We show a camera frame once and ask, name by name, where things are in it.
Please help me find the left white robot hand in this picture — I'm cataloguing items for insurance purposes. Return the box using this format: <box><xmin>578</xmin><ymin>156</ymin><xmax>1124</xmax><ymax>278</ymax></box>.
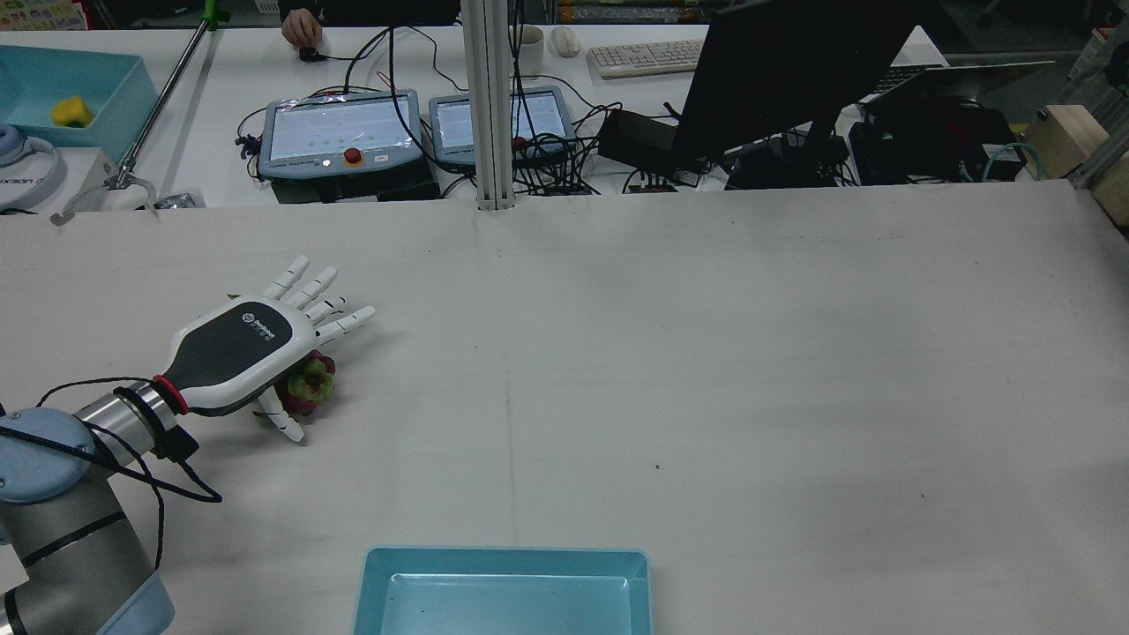
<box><xmin>152</xmin><ymin>255</ymin><xmax>377</xmax><ymax>445</ymax></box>

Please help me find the toy dragon fruit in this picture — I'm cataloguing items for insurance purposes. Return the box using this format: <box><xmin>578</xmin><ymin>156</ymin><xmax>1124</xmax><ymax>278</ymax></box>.
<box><xmin>275</xmin><ymin>350</ymin><xmax>338</xmax><ymax>418</ymax></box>

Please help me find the black pendant base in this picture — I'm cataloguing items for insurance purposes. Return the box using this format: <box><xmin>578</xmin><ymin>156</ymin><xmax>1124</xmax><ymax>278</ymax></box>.
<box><xmin>271</xmin><ymin>162</ymin><xmax>441</xmax><ymax>205</ymax></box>

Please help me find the grey teach pendant red button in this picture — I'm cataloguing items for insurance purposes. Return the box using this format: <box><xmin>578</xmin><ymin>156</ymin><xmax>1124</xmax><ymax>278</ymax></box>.
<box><xmin>258</xmin><ymin>88</ymin><xmax>423</xmax><ymax>183</ymax></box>

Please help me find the white round headset device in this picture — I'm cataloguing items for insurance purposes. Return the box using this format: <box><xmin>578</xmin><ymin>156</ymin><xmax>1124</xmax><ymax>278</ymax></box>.
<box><xmin>0</xmin><ymin>123</ymin><xmax>68</xmax><ymax>213</ymax></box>

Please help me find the metal reacher grabber tool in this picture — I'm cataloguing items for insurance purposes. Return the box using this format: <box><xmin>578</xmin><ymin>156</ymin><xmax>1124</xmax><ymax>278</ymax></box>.
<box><xmin>49</xmin><ymin>0</ymin><xmax>233</xmax><ymax>227</ymax></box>

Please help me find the teal plastic bin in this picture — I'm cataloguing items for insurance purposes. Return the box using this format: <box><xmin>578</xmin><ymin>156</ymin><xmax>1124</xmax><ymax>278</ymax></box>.
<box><xmin>0</xmin><ymin>44</ymin><xmax>161</xmax><ymax>165</ymax></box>

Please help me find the yellow toy fruit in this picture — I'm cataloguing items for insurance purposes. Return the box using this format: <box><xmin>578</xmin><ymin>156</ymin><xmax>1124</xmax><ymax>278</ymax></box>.
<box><xmin>50</xmin><ymin>95</ymin><xmax>95</xmax><ymax>130</ymax></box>

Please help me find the person hand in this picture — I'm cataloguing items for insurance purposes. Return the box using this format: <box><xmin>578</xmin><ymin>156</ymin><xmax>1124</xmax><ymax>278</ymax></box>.
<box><xmin>280</xmin><ymin>7</ymin><xmax>325</xmax><ymax>49</ymax></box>

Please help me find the teal plastic tray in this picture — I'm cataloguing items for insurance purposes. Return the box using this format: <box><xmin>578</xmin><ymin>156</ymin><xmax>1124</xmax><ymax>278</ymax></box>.
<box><xmin>353</xmin><ymin>546</ymin><xmax>654</xmax><ymax>635</ymax></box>

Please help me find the colourful printed box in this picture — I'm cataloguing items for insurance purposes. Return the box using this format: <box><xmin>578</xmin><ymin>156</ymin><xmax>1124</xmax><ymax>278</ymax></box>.
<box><xmin>0</xmin><ymin>0</ymin><xmax>90</xmax><ymax>33</ymax></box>

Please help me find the white cup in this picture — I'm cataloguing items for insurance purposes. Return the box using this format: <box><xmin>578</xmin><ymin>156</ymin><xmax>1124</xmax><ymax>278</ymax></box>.
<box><xmin>513</xmin><ymin>24</ymin><xmax>547</xmax><ymax>77</ymax></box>

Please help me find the black power adapter box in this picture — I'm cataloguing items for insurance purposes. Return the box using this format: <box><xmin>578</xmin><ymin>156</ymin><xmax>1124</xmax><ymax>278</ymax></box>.
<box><xmin>597</xmin><ymin>108</ymin><xmax>707</xmax><ymax>175</ymax></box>

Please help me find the white keyboard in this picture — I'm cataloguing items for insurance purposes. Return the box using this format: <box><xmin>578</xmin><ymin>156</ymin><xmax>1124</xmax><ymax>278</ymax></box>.
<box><xmin>587</xmin><ymin>39</ymin><xmax>707</xmax><ymax>79</ymax></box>

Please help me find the black Huawei monitor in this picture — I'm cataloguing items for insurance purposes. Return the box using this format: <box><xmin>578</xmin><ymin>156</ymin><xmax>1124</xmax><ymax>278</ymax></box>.
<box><xmin>674</xmin><ymin>0</ymin><xmax>919</xmax><ymax>191</ymax></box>

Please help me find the black ROG mini computer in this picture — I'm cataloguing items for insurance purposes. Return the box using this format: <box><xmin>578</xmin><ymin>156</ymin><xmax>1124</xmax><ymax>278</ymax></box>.
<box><xmin>849</xmin><ymin>95</ymin><xmax>1029</xmax><ymax>185</ymax></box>

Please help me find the silver Huawei laptop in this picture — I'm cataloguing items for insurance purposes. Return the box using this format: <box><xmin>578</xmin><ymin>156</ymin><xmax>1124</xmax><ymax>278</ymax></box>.
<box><xmin>859</xmin><ymin>59</ymin><xmax>1057</xmax><ymax>112</ymax></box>

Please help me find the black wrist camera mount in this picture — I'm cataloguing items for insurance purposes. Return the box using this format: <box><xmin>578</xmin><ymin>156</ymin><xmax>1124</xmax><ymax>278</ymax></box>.
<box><xmin>153</xmin><ymin>426</ymin><xmax>201</xmax><ymax>466</ymax></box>

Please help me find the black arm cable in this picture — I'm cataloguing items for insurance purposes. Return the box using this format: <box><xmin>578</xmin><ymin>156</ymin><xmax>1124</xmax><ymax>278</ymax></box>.
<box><xmin>0</xmin><ymin>377</ymin><xmax>224</xmax><ymax>572</ymax></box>

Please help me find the aluminium vertical post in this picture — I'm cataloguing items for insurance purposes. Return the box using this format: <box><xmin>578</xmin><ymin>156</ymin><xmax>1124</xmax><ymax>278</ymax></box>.
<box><xmin>460</xmin><ymin>0</ymin><xmax>516</xmax><ymax>212</ymax></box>

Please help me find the teal network cable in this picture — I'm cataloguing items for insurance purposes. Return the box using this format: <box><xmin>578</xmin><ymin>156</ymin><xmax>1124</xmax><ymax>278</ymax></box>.
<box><xmin>981</xmin><ymin>140</ymin><xmax>1044</xmax><ymax>184</ymax></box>

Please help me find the aluminium frame profile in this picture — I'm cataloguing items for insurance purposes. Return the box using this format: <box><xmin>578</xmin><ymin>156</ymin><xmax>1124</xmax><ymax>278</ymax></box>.
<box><xmin>1066</xmin><ymin>53</ymin><xmax>1129</xmax><ymax>228</ymax></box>

